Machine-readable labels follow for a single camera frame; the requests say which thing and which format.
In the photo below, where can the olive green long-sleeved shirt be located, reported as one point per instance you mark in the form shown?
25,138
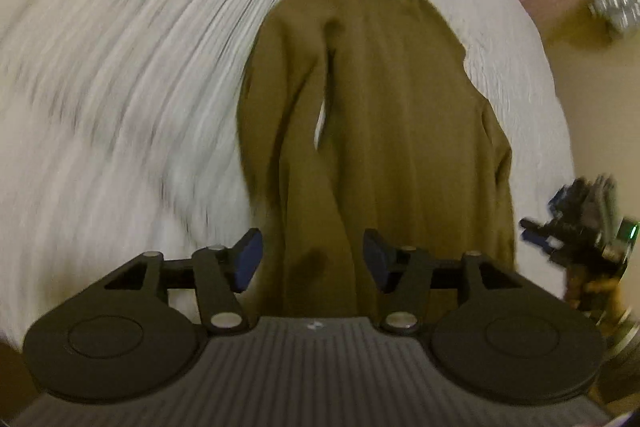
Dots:
380,132

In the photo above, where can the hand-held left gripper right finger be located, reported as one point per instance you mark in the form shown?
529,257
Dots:
376,257

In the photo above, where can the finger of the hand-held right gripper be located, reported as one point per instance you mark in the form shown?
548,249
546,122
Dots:
561,199
534,232

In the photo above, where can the white textured bedspread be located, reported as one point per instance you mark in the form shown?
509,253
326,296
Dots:
125,107

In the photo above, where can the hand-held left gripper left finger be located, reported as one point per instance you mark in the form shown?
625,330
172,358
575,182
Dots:
248,259

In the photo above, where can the silver shiny object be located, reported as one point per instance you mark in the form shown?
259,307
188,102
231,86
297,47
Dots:
616,7

